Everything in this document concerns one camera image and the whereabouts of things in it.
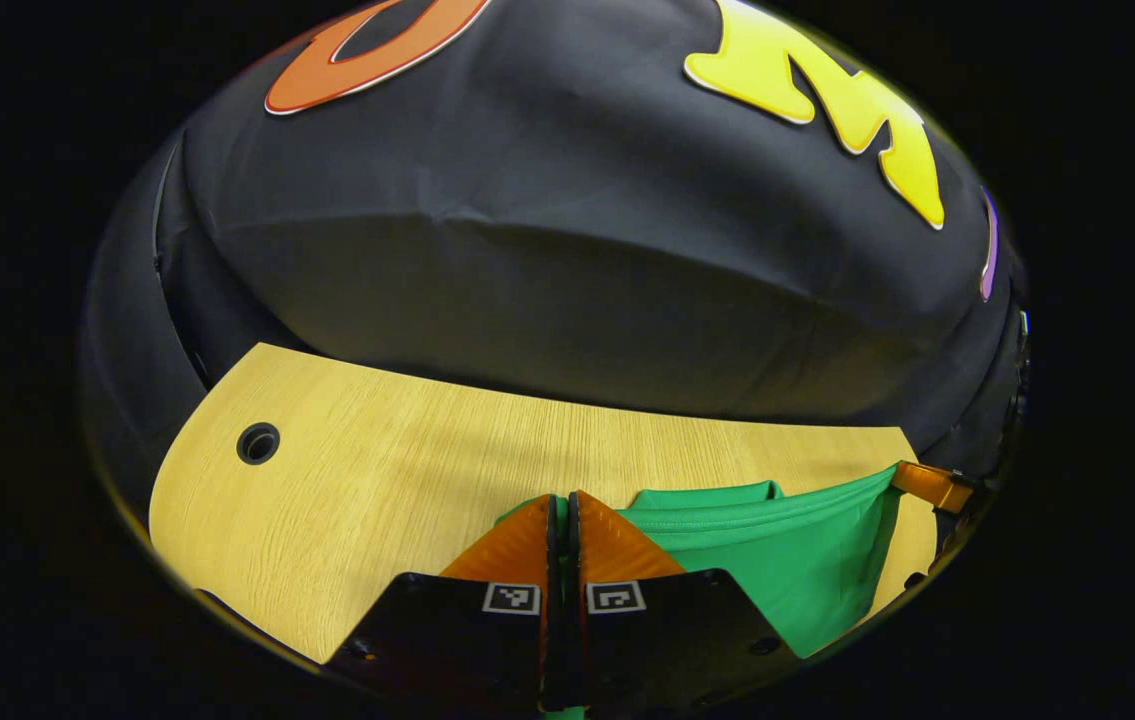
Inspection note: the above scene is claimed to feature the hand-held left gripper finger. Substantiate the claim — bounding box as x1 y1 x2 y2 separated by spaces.
567 490 803 713
327 490 560 711

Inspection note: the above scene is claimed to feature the green T-shirt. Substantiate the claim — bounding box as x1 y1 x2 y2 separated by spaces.
495 463 905 720

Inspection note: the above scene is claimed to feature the black backdrop cloth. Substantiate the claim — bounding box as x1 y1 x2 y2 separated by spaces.
82 0 1028 521

